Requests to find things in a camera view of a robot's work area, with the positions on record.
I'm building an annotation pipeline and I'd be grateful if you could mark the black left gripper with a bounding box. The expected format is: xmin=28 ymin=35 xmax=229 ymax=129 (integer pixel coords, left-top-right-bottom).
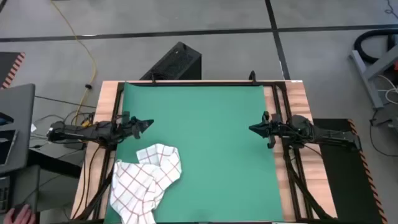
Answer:
xmin=119 ymin=111 xmax=155 ymax=141

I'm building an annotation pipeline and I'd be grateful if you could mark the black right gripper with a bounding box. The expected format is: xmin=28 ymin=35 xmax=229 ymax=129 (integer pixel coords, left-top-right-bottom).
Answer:
xmin=248 ymin=111 xmax=282 ymax=149

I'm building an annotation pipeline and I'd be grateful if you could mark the white red-checked towel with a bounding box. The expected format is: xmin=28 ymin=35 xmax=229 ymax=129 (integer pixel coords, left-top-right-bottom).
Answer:
xmin=109 ymin=142 xmax=183 ymax=224

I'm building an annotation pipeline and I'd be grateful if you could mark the green table mat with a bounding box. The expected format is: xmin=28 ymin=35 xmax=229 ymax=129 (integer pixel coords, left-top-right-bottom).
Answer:
xmin=103 ymin=82 xmax=285 ymax=223

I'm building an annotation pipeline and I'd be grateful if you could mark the black computer tower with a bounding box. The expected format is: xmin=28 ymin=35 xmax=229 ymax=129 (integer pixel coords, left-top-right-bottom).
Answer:
xmin=139 ymin=41 xmax=203 ymax=81

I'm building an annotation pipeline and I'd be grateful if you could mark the black power brick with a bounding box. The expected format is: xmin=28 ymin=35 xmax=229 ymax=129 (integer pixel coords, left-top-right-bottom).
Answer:
xmin=63 ymin=141 xmax=85 ymax=151

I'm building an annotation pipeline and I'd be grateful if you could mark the black hazard-striped floor mat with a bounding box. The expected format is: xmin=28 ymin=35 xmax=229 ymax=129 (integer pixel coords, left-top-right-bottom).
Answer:
xmin=312 ymin=117 xmax=389 ymax=224
xmin=0 ymin=51 xmax=26 ymax=90

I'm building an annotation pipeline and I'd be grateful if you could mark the grey metal stand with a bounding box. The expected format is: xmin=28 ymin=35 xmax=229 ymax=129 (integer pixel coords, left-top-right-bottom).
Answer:
xmin=348 ymin=43 xmax=398 ymax=110

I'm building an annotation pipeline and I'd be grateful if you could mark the dark grey desk board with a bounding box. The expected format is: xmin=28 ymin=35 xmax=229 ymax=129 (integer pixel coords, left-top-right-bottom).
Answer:
xmin=0 ymin=164 xmax=41 ymax=224

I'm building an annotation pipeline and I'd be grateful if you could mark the black device with blue screen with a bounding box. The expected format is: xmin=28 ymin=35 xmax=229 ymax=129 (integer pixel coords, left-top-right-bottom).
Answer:
xmin=0 ymin=112 xmax=15 ymax=127

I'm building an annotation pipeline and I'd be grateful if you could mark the grey tablet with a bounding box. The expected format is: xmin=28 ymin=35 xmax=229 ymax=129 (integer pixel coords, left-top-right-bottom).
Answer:
xmin=0 ymin=129 xmax=19 ymax=166

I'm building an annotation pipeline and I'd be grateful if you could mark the black computer mouse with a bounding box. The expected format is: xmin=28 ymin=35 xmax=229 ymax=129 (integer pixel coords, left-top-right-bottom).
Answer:
xmin=12 ymin=202 xmax=30 ymax=215

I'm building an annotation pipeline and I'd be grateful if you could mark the person's hand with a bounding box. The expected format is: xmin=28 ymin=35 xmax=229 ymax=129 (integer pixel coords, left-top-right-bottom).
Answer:
xmin=2 ymin=205 xmax=37 ymax=224

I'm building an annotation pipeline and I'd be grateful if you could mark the yellow floor cable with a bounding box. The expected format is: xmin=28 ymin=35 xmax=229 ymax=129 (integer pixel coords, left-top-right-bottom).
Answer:
xmin=49 ymin=0 xmax=98 ymax=128

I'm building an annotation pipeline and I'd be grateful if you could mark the thin straight black cable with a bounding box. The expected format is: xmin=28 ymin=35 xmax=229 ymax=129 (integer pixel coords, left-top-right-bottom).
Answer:
xmin=34 ymin=95 xmax=96 ymax=109

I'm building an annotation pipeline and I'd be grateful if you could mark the black looped floor cable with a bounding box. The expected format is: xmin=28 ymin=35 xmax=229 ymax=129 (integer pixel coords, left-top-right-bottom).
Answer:
xmin=369 ymin=108 xmax=398 ymax=158

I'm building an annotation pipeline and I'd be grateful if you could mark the grey floor base plate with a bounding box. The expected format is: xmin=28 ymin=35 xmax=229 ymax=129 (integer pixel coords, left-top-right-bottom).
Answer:
xmin=372 ymin=102 xmax=398 ymax=128

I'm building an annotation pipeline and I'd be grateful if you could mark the black vacuum hose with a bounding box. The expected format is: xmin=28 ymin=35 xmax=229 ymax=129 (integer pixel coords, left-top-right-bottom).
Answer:
xmin=353 ymin=28 xmax=398 ymax=65

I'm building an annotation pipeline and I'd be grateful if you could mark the white floor cable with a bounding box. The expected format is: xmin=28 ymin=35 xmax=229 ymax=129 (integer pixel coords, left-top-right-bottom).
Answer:
xmin=376 ymin=73 xmax=398 ymax=105

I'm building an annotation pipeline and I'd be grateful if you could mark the thin black curled cable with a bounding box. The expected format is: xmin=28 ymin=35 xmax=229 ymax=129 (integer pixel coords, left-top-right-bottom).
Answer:
xmin=384 ymin=0 xmax=398 ymax=16

